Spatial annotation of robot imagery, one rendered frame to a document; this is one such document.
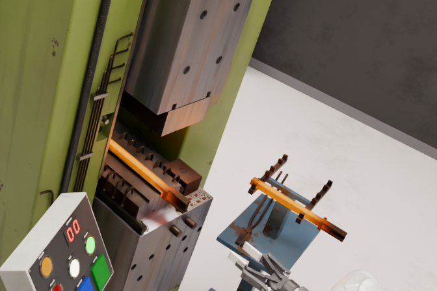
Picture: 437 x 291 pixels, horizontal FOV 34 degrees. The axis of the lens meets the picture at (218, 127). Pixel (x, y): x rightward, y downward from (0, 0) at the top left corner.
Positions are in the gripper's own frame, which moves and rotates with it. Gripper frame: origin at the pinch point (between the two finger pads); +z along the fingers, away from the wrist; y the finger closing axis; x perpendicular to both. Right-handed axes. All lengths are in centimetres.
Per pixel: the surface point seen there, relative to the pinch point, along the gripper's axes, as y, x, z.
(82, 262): -51, 8, 21
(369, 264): 166, -100, -2
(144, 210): -9.3, -4.6, 34.9
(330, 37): 289, -50, 127
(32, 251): -68, 19, 23
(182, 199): -0.7, 2.1, 27.5
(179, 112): -6.9, 34.7, 34.9
